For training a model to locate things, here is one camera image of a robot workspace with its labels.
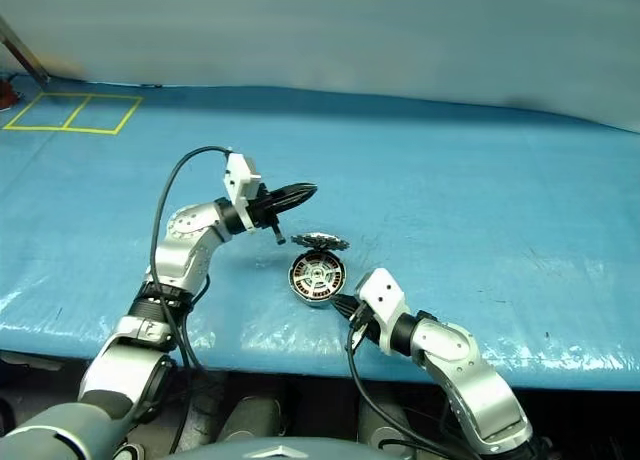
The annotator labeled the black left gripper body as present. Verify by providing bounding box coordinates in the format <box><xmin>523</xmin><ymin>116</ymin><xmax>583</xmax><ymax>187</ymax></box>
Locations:
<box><xmin>246</xmin><ymin>189</ymin><xmax>289</xmax><ymax>247</ymax></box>

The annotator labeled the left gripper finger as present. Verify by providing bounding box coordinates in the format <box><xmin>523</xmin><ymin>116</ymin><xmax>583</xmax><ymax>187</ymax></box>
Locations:
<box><xmin>273</xmin><ymin>181</ymin><xmax>320</xmax><ymax>201</ymax></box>
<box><xmin>272</xmin><ymin>189</ymin><xmax>318</xmax><ymax>215</ymax></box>

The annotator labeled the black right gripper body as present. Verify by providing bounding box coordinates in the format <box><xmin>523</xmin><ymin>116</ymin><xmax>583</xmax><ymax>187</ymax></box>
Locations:
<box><xmin>344</xmin><ymin>299</ymin><xmax>382</xmax><ymax>354</ymax></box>

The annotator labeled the silver spoked rotor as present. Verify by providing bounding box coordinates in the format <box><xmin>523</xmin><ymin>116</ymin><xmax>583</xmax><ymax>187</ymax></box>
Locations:
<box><xmin>293</xmin><ymin>254</ymin><xmax>342</xmax><ymax>300</ymax></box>

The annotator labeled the toothed silver housing lid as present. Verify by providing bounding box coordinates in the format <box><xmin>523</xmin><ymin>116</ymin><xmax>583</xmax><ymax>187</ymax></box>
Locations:
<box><xmin>289</xmin><ymin>231</ymin><xmax>351</xmax><ymax>255</ymax></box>

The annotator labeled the round silver motor housing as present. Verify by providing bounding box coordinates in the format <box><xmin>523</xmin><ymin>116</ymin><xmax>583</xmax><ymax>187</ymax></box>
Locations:
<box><xmin>287</xmin><ymin>249</ymin><xmax>348</xmax><ymax>310</ymax></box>

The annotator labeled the grey rounded cylinder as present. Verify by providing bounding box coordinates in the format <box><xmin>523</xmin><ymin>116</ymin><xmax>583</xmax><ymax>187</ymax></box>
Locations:
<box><xmin>356</xmin><ymin>396</ymin><xmax>417</xmax><ymax>447</ymax></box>
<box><xmin>216</xmin><ymin>396</ymin><xmax>284</xmax><ymax>444</ymax></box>

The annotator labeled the blue plastic table cover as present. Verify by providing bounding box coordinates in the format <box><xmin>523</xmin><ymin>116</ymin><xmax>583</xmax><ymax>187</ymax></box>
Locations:
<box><xmin>0</xmin><ymin>74</ymin><xmax>640</xmax><ymax>393</ymax></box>

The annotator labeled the grey robot torso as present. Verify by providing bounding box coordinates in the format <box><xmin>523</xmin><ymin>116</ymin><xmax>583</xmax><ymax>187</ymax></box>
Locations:
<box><xmin>168</xmin><ymin>435</ymin><xmax>482</xmax><ymax>460</ymax></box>

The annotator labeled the dark foam block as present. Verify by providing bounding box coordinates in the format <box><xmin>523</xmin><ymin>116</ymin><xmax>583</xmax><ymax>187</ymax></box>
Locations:
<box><xmin>186</xmin><ymin>369</ymin><xmax>227</xmax><ymax>447</ymax></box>

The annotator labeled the yellow tape double square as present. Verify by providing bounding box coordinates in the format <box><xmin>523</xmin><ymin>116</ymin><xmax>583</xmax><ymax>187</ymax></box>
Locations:
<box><xmin>2</xmin><ymin>92</ymin><xmax>145</xmax><ymax>137</ymax></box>

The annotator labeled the white black round part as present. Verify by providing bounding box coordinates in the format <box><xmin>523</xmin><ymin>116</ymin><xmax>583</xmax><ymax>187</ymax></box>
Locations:
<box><xmin>116</xmin><ymin>441</ymin><xmax>147</xmax><ymax>460</ymax></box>

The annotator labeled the red object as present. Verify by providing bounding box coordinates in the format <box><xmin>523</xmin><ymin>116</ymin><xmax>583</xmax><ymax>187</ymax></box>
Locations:
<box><xmin>0</xmin><ymin>76</ymin><xmax>22</xmax><ymax>112</ymax></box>

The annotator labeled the slanted metal rod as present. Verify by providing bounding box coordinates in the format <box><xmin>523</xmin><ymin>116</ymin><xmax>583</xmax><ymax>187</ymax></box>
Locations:
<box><xmin>0</xmin><ymin>14</ymin><xmax>52</xmax><ymax>85</ymax></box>

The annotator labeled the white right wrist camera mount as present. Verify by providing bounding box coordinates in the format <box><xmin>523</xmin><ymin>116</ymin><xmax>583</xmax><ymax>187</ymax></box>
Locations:
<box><xmin>354</xmin><ymin>267</ymin><xmax>412</xmax><ymax>357</ymax></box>

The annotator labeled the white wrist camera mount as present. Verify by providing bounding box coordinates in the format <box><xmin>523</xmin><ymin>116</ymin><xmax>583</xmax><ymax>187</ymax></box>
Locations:
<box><xmin>223</xmin><ymin>152</ymin><xmax>265</xmax><ymax>234</ymax></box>
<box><xmin>354</xmin><ymin>267</ymin><xmax>412</xmax><ymax>357</ymax></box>

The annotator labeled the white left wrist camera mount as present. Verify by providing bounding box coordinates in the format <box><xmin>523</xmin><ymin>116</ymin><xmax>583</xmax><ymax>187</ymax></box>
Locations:
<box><xmin>223</xmin><ymin>152</ymin><xmax>265</xmax><ymax>234</ymax></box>

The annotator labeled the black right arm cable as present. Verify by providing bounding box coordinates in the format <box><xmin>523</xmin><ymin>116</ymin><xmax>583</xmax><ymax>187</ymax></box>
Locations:
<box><xmin>344</xmin><ymin>323</ymin><xmax>484</xmax><ymax>460</ymax></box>

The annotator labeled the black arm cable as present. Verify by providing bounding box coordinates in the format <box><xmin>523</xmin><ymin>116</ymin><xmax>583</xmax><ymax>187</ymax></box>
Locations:
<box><xmin>344</xmin><ymin>323</ymin><xmax>484</xmax><ymax>460</ymax></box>
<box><xmin>149</xmin><ymin>145</ymin><xmax>236</xmax><ymax>456</ymax></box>

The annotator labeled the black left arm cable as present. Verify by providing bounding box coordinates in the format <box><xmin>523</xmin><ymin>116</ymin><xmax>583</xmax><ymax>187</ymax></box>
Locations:
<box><xmin>149</xmin><ymin>145</ymin><xmax>236</xmax><ymax>456</ymax></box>

